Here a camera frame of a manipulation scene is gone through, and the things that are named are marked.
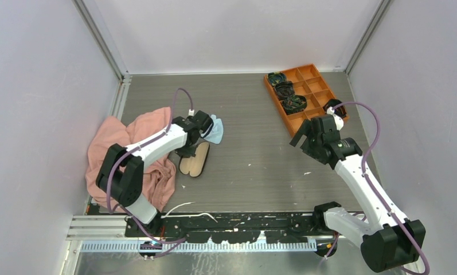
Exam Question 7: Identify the rolled dark belt right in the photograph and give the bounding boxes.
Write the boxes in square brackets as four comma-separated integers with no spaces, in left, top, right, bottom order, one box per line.
[322,99,348,119]

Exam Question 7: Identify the slotted cable duct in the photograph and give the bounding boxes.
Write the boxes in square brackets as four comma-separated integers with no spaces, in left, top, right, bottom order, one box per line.
[80,239,317,253]

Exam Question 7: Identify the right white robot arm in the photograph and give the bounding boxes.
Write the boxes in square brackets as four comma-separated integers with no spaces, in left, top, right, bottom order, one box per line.
[290,115,426,273]

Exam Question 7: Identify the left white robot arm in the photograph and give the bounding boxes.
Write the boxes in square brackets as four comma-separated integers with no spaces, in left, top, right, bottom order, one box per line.
[95,111,214,237]

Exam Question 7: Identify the orange compartment tray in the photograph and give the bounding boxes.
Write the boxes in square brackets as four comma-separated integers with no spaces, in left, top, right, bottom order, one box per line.
[263,64,341,136]

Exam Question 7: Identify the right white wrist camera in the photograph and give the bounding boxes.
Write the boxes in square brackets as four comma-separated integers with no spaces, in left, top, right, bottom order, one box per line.
[326,107,344,131]

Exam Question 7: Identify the rolled dark belt top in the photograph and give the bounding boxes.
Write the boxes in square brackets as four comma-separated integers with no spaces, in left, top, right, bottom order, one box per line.
[267,72,287,87]

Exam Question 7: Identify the black glasses case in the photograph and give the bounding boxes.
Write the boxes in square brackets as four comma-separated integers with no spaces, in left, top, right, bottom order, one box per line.
[178,142,210,178]

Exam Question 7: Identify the light blue cleaning cloth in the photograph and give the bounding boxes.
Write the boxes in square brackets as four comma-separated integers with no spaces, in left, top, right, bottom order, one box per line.
[204,114,224,144]

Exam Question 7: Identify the pink cloth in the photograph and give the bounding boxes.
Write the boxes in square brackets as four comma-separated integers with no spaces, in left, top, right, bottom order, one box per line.
[85,107,177,214]

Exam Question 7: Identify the rolled dark belt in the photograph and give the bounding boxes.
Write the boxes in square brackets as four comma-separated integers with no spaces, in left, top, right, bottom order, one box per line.
[281,95,307,115]
[267,72,287,87]
[274,81,295,100]
[322,99,348,119]

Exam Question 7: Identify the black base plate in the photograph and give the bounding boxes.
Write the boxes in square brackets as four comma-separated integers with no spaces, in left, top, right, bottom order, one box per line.
[125,212,337,244]

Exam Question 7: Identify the white loose wire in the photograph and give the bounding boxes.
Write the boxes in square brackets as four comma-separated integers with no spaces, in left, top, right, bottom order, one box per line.
[162,201,218,223]

